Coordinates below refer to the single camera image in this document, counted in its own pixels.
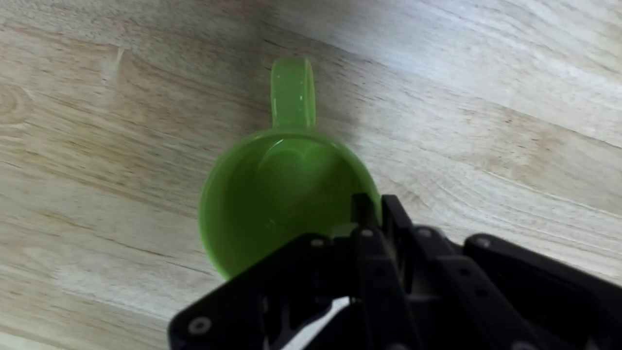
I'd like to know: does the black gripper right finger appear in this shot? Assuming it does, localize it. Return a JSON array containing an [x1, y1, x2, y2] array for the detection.
[[381, 192, 622, 350]]

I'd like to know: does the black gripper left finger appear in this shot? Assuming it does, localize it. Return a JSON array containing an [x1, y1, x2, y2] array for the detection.
[[166, 192, 424, 350]]

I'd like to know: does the green plastic mug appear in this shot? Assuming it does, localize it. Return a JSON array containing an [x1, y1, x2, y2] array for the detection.
[[197, 56, 385, 281]]

